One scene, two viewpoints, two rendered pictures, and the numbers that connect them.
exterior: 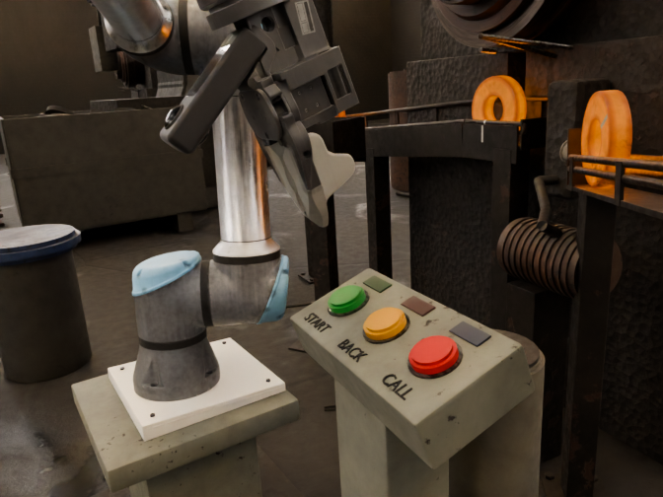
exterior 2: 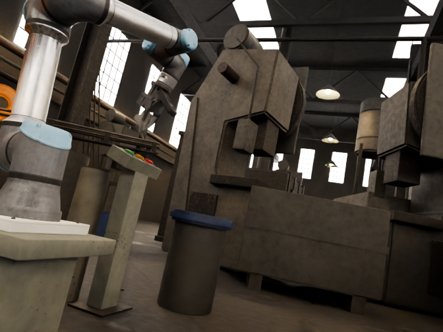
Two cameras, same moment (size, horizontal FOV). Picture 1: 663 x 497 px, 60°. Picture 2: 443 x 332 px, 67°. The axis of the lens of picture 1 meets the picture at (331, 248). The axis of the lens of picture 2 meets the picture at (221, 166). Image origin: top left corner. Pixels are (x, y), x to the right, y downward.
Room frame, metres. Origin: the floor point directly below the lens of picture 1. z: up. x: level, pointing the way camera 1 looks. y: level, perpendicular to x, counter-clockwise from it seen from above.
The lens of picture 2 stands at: (1.18, 1.18, 0.39)
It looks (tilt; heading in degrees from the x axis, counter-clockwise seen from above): 10 degrees up; 227
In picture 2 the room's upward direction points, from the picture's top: 12 degrees clockwise
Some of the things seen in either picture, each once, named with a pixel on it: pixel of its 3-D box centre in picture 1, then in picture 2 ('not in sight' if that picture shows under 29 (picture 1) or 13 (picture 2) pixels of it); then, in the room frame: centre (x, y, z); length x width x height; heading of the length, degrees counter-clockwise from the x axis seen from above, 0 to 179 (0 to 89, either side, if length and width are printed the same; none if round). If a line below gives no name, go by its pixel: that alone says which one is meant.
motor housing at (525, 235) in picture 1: (551, 351); not in sight; (1.07, -0.44, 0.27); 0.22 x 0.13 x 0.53; 26
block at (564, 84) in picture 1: (576, 138); not in sight; (1.22, -0.53, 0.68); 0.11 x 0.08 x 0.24; 116
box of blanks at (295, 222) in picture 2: not in sight; (302, 244); (-1.34, -0.32, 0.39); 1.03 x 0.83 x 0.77; 131
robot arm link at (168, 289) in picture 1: (173, 293); (41, 149); (0.94, 0.28, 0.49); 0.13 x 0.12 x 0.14; 96
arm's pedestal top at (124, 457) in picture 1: (181, 400); (20, 234); (0.93, 0.29, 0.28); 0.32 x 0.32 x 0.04; 32
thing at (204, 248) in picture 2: not in sight; (194, 259); (0.08, -0.03, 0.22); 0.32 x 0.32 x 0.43
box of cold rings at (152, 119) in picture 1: (103, 168); not in sight; (3.61, 1.39, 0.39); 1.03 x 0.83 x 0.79; 120
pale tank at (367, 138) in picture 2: not in sight; (369, 183); (-7.44, -2.30, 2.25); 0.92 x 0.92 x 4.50
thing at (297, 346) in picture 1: (317, 236); not in sight; (1.75, 0.04, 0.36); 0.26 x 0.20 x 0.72; 61
